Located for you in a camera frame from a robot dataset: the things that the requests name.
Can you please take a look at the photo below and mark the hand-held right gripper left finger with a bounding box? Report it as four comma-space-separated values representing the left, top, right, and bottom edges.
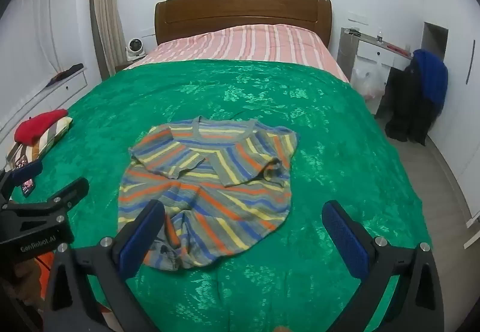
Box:
44, 199, 166, 332

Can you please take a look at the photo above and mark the black jacket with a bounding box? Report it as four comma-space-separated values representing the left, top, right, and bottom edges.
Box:
385, 63, 443, 146

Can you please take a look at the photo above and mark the white desk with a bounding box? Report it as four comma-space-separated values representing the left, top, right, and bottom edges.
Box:
339, 26, 413, 118

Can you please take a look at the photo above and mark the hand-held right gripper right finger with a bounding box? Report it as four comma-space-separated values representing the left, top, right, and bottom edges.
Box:
322, 200, 445, 332

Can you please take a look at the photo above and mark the white low cabinet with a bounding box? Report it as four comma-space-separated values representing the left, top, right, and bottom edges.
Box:
0, 65, 89, 137

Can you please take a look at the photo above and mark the beige curtain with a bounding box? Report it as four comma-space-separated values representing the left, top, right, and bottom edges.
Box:
89, 0, 126, 79

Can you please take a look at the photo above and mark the dark wardrobe handle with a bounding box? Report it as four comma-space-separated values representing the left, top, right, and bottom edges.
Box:
466, 40, 476, 85

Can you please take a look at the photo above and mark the striped knit shirt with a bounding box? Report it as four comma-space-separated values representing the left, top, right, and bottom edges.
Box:
117, 116, 302, 272

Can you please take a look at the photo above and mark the blue garment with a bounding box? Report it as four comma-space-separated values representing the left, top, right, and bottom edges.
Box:
412, 49, 449, 106

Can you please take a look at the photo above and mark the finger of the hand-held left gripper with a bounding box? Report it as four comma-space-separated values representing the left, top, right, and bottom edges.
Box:
7, 177, 90, 218
0, 160, 43, 205

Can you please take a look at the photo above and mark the pink striped bed sheet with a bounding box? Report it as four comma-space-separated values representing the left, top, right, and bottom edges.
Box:
123, 24, 350, 84

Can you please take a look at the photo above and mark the white plastic bag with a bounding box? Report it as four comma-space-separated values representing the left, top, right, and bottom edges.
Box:
350, 63, 387, 102

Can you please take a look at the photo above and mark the small white fan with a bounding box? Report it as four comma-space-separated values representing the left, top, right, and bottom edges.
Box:
125, 38, 144, 61

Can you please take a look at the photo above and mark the red cloth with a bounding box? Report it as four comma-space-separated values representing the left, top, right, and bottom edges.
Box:
14, 109, 69, 147

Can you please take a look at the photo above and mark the green floral blanket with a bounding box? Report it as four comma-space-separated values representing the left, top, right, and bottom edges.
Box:
7, 59, 433, 332

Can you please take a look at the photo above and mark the wooden headboard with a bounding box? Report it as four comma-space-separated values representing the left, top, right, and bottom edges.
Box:
154, 0, 333, 51

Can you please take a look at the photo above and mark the dark small packet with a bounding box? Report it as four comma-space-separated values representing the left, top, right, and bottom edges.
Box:
20, 178, 37, 198

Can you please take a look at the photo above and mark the dark long object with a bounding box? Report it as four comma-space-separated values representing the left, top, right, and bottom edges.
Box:
47, 63, 84, 87

